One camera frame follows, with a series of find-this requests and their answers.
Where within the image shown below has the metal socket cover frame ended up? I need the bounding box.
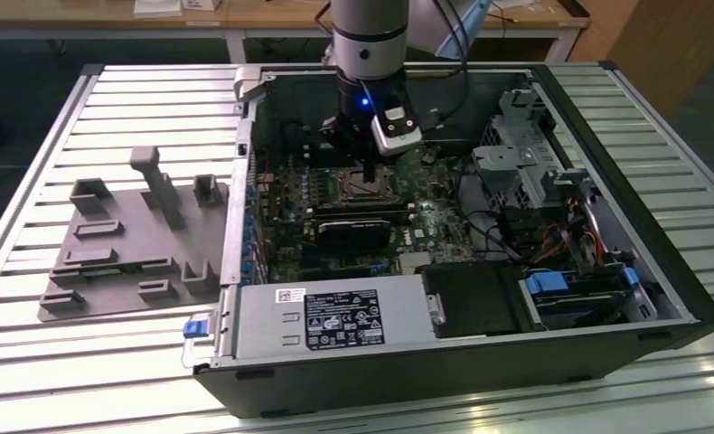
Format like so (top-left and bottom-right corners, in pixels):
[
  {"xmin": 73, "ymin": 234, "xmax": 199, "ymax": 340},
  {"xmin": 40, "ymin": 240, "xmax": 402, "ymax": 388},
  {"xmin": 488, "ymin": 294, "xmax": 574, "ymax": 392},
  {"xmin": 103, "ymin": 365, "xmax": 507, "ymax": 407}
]
[{"xmin": 334, "ymin": 166, "xmax": 402, "ymax": 204}]

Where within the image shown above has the CPU socket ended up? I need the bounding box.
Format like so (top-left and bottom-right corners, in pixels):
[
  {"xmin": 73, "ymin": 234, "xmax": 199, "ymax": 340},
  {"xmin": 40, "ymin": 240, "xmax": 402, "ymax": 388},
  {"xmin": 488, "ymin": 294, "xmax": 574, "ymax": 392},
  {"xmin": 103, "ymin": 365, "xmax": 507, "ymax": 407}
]
[{"xmin": 331, "ymin": 165, "xmax": 406, "ymax": 208}]

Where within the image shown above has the black graphics card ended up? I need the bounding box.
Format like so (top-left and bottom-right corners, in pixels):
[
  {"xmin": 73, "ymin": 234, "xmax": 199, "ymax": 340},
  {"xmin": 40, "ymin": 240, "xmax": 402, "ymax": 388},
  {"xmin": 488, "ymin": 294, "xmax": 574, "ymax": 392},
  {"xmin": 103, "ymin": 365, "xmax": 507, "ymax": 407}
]
[{"xmin": 310, "ymin": 218, "xmax": 395, "ymax": 250}]

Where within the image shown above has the green motherboard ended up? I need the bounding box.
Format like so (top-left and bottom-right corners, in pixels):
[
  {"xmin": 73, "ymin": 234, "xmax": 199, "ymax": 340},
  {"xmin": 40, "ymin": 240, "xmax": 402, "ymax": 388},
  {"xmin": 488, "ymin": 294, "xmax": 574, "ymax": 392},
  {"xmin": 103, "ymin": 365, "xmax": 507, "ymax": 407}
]
[{"xmin": 252, "ymin": 142, "xmax": 480, "ymax": 285}]

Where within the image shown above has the grey metal drive cage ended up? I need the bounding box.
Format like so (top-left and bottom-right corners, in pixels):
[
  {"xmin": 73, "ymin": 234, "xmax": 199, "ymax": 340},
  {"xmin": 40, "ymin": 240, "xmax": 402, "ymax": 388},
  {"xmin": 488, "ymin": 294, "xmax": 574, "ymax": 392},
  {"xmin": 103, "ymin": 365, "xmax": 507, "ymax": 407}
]
[{"xmin": 470, "ymin": 87, "xmax": 607, "ymax": 210}]

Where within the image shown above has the small silver heat sink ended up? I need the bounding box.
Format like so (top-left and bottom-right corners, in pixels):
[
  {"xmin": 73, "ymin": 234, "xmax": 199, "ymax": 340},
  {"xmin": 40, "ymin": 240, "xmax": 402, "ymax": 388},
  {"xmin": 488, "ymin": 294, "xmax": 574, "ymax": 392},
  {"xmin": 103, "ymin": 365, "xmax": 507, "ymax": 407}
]
[{"xmin": 398, "ymin": 251, "xmax": 432, "ymax": 273}]

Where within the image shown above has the grey parts rack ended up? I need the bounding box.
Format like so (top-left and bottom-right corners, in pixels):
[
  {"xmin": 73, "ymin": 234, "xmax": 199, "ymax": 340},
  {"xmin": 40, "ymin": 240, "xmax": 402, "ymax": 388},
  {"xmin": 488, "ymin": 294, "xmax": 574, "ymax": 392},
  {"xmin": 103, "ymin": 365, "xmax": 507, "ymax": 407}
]
[{"xmin": 36, "ymin": 146, "xmax": 237, "ymax": 324}]

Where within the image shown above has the grey power supply black label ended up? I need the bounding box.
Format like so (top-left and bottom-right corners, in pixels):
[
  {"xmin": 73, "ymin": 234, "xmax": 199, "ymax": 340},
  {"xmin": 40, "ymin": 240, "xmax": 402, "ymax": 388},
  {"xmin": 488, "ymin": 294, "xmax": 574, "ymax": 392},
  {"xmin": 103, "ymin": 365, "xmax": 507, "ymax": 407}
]
[{"xmin": 228, "ymin": 277, "xmax": 440, "ymax": 359}]

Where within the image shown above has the long wooden desk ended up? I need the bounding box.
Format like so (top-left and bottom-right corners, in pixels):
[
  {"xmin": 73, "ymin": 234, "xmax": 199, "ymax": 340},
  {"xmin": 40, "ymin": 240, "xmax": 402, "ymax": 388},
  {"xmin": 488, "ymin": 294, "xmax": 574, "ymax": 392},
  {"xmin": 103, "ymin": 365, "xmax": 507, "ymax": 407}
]
[{"xmin": 0, "ymin": 0, "xmax": 592, "ymax": 64}]

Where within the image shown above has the blue disk carrier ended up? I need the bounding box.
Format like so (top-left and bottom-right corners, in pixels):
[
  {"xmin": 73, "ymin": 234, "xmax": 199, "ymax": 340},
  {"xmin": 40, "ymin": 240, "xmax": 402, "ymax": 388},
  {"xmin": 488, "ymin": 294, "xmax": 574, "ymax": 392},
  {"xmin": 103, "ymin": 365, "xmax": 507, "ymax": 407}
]
[{"xmin": 523, "ymin": 269, "xmax": 570, "ymax": 298}]

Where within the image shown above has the green RAM stick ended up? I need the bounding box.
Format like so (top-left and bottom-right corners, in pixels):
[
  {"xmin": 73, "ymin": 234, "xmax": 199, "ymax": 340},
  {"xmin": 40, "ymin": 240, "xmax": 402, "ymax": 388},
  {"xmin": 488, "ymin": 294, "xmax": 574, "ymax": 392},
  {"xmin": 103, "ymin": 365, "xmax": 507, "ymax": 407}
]
[{"xmin": 79, "ymin": 266, "xmax": 147, "ymax": 276}]

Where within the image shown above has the blue case latch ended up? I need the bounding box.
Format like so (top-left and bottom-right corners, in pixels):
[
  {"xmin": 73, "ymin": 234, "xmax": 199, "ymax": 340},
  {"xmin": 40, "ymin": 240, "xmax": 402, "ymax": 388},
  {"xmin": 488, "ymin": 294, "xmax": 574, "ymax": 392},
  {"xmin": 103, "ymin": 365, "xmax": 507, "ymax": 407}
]
[{"xmin": 181, "ymin": 316, "xmax": 211, "ymax": 340}]

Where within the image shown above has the brown wooden cabinet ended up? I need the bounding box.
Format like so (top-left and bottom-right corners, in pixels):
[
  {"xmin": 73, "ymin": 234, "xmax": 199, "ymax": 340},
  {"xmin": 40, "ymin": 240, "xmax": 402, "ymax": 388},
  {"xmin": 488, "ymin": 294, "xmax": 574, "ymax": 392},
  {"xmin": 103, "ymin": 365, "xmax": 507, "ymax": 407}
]
[{"xmin": 567, "ymin": 0, "xmax": 714, "ymax": 118}]

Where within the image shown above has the black open PC case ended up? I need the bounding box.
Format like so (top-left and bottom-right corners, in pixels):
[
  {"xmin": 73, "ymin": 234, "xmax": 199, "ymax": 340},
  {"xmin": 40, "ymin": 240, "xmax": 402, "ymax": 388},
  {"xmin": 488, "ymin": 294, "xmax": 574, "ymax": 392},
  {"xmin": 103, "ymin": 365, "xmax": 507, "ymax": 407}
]
[{"xmin": 191, "ymin": 61, "xmax": 714, "ymax": 420}]

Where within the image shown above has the silver white wrist camera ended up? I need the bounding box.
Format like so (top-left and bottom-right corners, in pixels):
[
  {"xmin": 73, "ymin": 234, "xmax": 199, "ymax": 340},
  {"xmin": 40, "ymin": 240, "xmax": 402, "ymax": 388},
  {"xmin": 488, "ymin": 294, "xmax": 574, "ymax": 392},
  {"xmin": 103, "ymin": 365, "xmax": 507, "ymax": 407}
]
[{"xmin": 368, "ymin": 105, "xmax": 424, "ymax": 157}]

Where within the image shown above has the black looped cable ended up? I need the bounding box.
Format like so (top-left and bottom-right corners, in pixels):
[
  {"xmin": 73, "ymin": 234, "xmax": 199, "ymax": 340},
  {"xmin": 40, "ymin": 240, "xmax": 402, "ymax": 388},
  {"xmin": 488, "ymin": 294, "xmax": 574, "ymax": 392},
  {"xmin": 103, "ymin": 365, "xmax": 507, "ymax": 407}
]
[{"xmin": 460, "ymin": 211, "xmax": 522, "ymax": 264}]

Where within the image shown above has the yellow orange wire bundle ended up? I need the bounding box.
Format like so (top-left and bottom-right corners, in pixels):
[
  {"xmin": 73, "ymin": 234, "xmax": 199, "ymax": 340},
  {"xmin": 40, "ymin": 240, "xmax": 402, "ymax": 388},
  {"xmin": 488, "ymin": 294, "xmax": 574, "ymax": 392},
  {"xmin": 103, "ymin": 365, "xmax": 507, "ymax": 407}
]
[{"xmin": 530, "ymin": 197, "xmax": 612, "ymax": 273}]

